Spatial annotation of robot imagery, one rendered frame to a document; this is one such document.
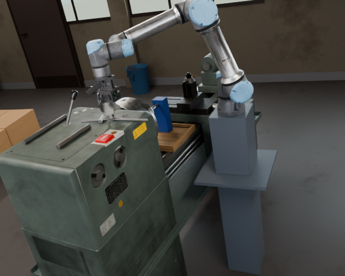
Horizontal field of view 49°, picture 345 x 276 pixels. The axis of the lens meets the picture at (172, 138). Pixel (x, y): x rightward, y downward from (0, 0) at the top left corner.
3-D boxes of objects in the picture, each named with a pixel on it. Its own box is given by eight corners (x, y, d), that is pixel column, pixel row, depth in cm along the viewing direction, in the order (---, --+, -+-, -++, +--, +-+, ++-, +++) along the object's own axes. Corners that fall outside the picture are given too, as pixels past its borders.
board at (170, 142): (173, 152, 222) (172, 146, 221) (124, 146, 240) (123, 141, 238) (195, 130, 245) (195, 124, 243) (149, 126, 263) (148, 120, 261)
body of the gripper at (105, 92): (113, 104, 168) (106, 78, 163) (98, 103, 172) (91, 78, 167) (122, 97, 174) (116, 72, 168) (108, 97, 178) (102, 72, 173)
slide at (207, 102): (207, 115, 247) (207, 109, 245) (153, 111, 269) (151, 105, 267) (218, 104, 261) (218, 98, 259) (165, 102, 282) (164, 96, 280)
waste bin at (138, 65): (156, 87, 610) (150, 60, 590) (147, 96, 581) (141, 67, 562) (135, 88, 625) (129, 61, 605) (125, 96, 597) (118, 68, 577)
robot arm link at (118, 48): (128, 34, 171) (104, 39, 169) (131, 39, 161) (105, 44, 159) (132, 52, 174) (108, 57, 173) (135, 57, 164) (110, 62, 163)
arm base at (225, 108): (248, 104, 208) (246, 87, 203) (241, 116, 195) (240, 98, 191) (221, 104, 214) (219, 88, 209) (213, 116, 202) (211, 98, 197)
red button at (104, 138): (106, 145, 157) (105, 141, 156) (95, 144, 160) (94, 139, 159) (115, 138, 161) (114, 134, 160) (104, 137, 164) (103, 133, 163)
